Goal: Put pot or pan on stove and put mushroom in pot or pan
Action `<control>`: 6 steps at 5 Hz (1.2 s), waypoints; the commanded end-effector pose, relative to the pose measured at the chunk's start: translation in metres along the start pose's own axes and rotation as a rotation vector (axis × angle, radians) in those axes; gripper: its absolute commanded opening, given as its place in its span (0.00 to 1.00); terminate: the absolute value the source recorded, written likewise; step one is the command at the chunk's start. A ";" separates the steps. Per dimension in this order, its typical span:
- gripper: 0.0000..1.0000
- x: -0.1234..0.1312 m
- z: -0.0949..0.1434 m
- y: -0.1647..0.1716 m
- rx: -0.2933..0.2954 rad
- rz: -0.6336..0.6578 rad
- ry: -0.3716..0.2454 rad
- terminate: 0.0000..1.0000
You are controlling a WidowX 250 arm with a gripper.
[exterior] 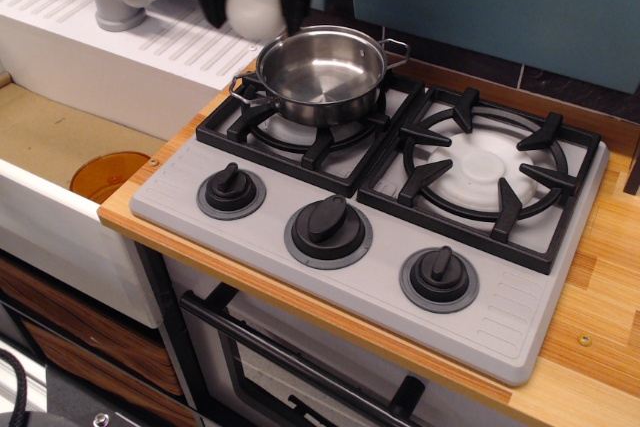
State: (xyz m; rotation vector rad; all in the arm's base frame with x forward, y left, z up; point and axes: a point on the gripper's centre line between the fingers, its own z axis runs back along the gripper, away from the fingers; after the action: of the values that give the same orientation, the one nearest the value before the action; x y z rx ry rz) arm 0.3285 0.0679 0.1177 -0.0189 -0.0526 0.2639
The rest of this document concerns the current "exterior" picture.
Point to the white mushroom ball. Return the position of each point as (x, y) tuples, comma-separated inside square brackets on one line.
[(256, 20)]

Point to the stainless steel pot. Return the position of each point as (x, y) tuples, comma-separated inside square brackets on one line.
[(321, 76)]

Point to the black left stove knob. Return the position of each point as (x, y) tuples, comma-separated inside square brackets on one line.
[(231, 193)]

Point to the black stove knob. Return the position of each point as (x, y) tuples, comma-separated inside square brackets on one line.
[(439, 280), (329, 234), (231, 193)]

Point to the black middle stove knob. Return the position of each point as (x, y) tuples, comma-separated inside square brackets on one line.
[(329, 234)]

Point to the grey toy stove top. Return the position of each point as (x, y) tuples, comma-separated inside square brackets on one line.
[(499, 334)]

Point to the black right stove knob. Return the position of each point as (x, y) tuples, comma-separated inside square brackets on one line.
[(439, 280)]

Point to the black left burner grate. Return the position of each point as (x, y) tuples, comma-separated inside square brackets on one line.
[(335, 158)]

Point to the black burner grate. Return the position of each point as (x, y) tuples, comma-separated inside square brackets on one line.
[(509, 183), (335, 158)]

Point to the white toy sink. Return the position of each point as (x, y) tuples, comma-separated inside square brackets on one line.
[(71, 92)]

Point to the orange plastic bowl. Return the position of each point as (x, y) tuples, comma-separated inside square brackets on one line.
[(99, 178)]

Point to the black right burner grate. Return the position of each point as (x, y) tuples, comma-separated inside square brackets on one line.
[(509, 183)]

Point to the upper wooden drawer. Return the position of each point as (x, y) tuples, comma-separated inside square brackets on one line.
[(127, 341)]

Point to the wooden drawer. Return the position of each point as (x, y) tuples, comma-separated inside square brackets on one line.
[(127, 341), (140, 399)]

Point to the lower wooden drawer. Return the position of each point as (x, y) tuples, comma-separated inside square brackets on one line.
[(140, 399)]

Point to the brass screw in counter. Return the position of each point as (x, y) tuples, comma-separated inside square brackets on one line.
[(584, 340)]

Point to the oven door with handle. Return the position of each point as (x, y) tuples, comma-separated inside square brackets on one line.
[(294, 391)]

